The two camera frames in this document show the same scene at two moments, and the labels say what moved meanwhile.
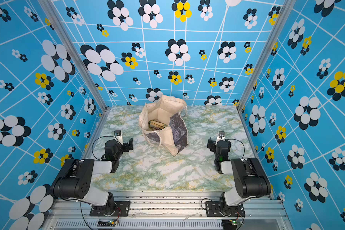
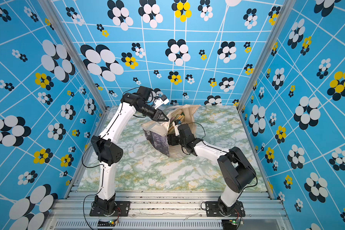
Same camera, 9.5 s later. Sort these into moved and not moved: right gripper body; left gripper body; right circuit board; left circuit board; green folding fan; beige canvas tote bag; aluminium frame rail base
Moved: beige canvas tote bag; green folding fan; left gripper body; right gripper body
Not moved: left circuit board; aluminium frame rail base; right circuit board
